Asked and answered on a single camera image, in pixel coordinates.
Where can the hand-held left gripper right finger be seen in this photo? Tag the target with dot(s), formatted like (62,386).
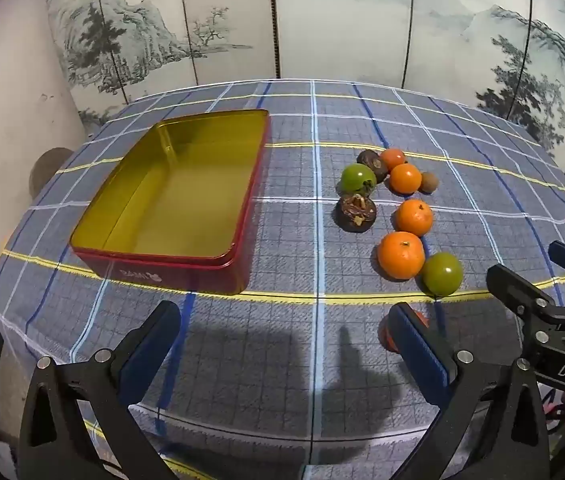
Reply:
(420,355)

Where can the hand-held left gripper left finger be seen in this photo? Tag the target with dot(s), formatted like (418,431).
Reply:
(155,345)

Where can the red-orange tomato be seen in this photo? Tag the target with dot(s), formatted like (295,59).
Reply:
(383,335)
(393,156)

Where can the green tangerine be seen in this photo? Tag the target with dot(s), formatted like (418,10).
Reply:
(356,179)
(442,273)

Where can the large orange tangerine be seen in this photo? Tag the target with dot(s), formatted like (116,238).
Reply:
(401,255)

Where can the red and gold tin box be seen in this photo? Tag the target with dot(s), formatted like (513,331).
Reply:
(187,185)

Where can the brown kiwi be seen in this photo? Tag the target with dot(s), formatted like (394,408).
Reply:
(430,182)

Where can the blue plaid tablecloth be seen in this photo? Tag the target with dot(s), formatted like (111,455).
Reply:
(287,360)

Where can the dark brown mangosteen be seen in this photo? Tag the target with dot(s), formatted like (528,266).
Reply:
(375,164)
(357,212)

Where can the grey round millstone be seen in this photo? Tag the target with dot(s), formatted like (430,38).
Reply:
(47,170)

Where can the landscape painted folding screen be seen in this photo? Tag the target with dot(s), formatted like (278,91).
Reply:
(342,20)

